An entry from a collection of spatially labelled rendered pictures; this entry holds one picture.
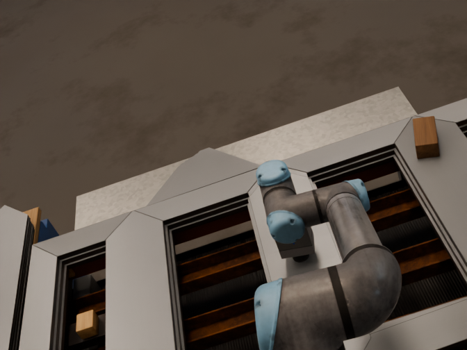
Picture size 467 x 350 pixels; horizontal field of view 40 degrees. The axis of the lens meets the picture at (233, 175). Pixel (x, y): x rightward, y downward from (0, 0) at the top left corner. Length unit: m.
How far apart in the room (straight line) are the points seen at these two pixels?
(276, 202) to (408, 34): 2.75
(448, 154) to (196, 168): 0.82
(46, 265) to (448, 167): 1.17
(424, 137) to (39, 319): 1.16
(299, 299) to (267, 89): 2.92
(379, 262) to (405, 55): 2.86
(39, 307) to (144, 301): 0.32
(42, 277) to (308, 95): 2.17
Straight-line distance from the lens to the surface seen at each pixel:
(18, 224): 2.23
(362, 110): 2.23
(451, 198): 1.71
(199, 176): 2.11
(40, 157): 4.17
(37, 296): 1.92
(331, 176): 1.88
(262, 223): 1.76
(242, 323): 1.75
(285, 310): 0.99
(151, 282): 1.75
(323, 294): 0.99
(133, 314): 1.71
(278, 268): 1.63
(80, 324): 1.84
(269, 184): 1.41
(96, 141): 4.04
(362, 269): 1.01
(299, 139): 2.17
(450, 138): 1.88
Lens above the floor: 2.09
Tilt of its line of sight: 39 degrees down
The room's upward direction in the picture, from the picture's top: 22 degrees counter-clockwise
